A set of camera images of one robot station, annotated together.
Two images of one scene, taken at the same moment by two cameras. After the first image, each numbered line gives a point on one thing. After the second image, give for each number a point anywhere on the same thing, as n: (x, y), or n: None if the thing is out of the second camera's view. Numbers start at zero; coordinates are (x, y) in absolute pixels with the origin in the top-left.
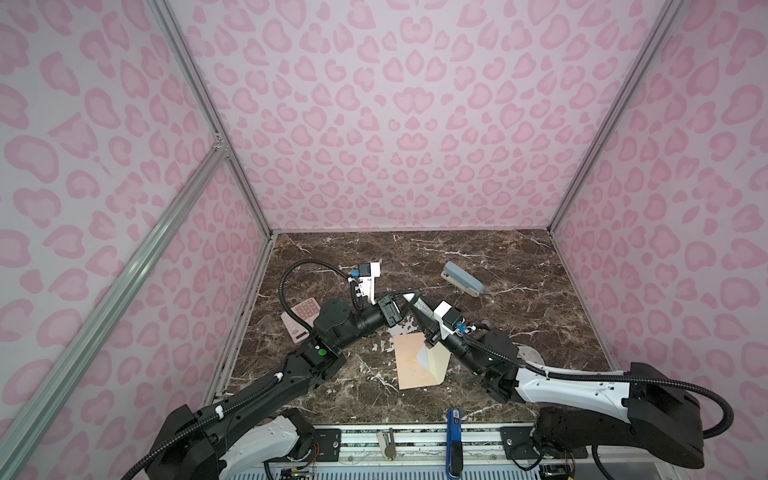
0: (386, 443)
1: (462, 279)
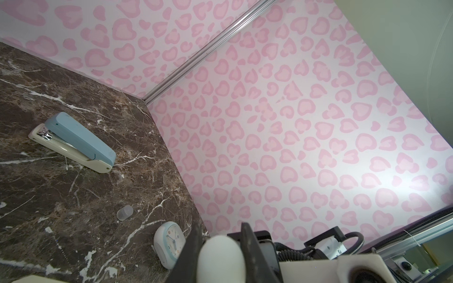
0: None
1: (66, 136)
